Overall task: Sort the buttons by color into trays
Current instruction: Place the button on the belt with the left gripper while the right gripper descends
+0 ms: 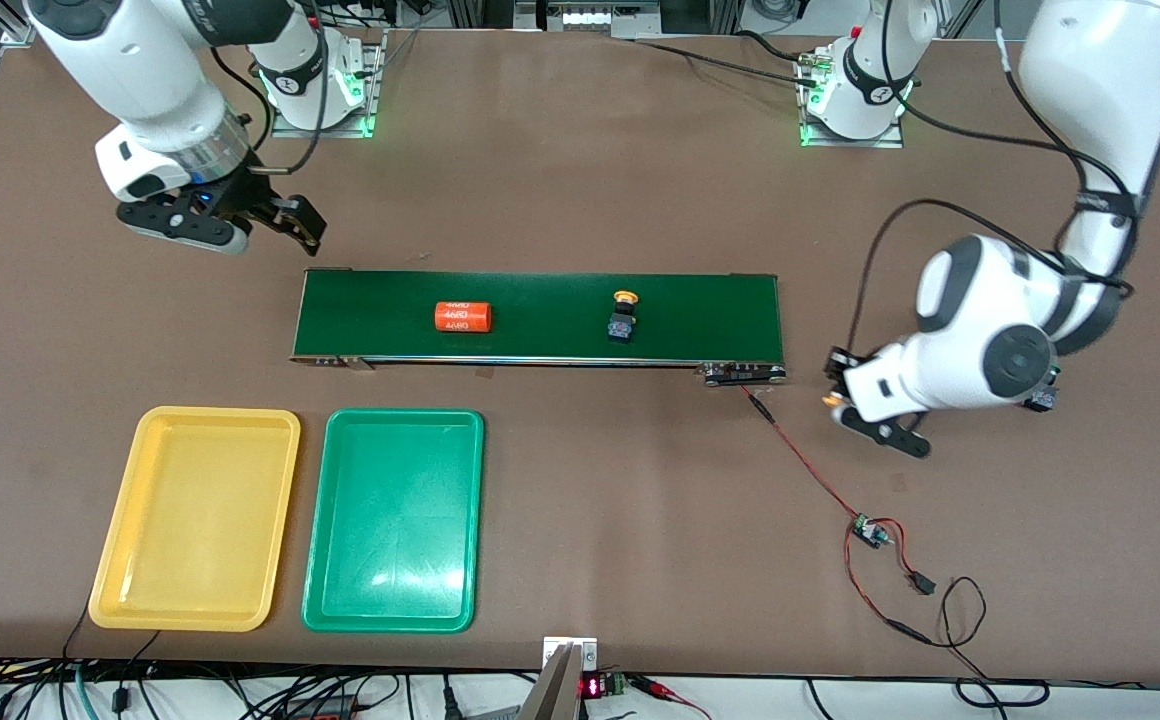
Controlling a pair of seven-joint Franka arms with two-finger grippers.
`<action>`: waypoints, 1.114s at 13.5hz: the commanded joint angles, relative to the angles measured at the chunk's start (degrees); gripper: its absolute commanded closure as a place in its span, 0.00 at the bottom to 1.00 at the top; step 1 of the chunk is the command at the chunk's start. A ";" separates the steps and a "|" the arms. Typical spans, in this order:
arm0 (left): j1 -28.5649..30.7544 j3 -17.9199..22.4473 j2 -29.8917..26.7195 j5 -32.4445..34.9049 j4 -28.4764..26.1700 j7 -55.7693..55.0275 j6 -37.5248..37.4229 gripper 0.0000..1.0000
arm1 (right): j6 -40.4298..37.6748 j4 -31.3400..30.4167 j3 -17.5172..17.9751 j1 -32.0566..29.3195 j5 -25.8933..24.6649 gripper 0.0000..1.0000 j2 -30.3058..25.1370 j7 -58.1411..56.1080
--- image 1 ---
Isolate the green plastic tray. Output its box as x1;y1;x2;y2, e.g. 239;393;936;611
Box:
300;407;486;635

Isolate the aluminium frame structure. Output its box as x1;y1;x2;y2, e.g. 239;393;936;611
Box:
445;0;746;41

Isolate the thin red wire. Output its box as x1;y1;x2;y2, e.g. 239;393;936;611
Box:
738;385;941;646

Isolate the black looped cable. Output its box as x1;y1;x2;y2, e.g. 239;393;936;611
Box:
938;576;1053;709

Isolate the yellow plastic tray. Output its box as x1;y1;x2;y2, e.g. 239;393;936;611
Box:
88;405;302;633

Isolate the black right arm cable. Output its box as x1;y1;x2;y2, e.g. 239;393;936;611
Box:
205;0;331;176

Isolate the red probe lead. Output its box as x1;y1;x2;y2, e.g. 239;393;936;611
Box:
630;675;713;720

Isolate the green belt conveyor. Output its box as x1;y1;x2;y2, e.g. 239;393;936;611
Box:
289;267;790;389

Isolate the long black table cable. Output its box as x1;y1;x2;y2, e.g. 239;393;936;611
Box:
635;28;821;86

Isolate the black cable bundle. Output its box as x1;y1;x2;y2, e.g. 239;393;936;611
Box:
0;655;541;720

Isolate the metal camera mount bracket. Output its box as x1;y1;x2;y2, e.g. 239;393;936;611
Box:
542;636;599;720

